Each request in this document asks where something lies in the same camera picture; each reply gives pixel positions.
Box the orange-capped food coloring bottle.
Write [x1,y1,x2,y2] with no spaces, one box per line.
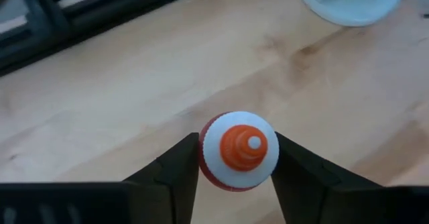
[198,111,280,192]

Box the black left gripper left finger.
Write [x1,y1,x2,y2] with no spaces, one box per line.
[121,132,201,224]

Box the white cylindrical lamp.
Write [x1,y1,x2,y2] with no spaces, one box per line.
[295,0,408,27]

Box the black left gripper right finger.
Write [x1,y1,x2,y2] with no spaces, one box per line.
[270,131,386,224]

